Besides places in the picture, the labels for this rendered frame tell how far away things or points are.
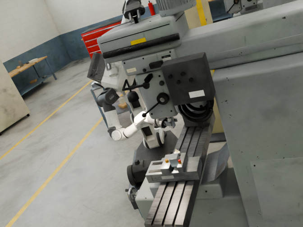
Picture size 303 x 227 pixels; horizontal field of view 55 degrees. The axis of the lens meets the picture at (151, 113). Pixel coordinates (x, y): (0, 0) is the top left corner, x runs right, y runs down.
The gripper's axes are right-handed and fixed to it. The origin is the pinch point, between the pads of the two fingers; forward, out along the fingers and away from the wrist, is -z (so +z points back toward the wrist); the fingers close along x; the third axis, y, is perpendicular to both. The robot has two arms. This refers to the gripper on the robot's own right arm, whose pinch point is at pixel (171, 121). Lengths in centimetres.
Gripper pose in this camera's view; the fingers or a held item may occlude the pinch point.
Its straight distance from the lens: 192.0
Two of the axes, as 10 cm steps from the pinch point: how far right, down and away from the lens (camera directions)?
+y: 3.1, 8.6, 4.1
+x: 6.5, -5.1, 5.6
